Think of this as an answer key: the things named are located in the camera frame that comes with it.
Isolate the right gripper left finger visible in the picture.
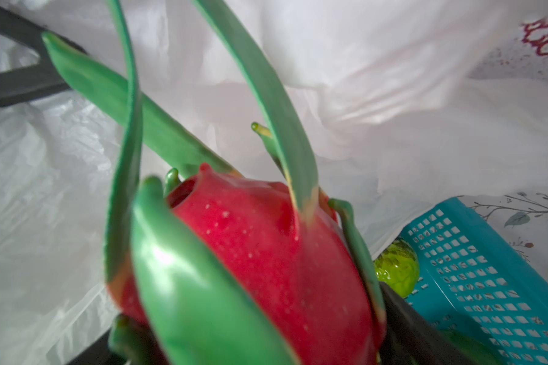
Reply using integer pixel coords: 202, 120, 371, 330
67, 329, 128, 365

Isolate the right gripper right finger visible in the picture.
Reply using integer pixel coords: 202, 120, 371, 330
380, 283, 473, 365

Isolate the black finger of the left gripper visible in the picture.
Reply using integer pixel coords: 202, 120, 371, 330
0, 6, 70, 107

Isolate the white plastic bag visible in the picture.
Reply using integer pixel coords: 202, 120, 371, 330
0, 1, 548, 364

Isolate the dark green leafy vegetable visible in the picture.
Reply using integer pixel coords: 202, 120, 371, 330
440, 329, 505, 365

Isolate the light green custard apple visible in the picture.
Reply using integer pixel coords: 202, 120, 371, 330
374, 238, 420, 298

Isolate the teal plastic basket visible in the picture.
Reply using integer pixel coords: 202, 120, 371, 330
400, 199, 548, 364

